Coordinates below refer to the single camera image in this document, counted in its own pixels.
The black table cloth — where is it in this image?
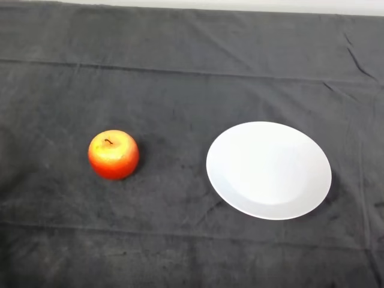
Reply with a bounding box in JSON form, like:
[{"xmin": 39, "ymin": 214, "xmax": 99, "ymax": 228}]
[{"xmin": 0, "ymin": 2, "xmax": 384, "ymax": 288}]

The red yellow apple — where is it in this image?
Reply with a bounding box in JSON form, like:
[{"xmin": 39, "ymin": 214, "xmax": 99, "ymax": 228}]
[{"xmin": 88, "ymin": 130, "xmax": 140, "ymax": 181}]

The white round plate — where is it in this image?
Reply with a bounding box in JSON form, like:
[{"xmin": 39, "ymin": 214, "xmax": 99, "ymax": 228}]
[{"xmin": 205, "ymin": 121, "xmax": 332, "ymax": 221}]

